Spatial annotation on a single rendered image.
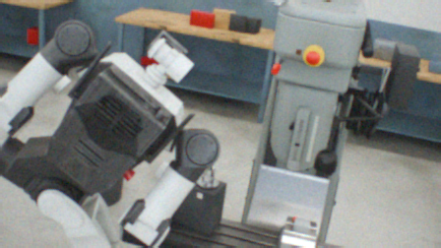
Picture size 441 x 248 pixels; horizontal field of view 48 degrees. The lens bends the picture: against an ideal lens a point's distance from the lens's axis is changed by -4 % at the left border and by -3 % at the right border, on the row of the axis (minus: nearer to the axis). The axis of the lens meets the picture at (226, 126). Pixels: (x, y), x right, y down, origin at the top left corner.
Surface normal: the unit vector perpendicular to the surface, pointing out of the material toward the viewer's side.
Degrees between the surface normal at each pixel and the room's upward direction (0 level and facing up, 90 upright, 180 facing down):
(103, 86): 86
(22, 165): 90
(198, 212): 90
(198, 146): 68
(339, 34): 90
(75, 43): 75
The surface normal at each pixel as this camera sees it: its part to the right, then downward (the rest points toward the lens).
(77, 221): 0.07, 0.41
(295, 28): -0.24, 0.37
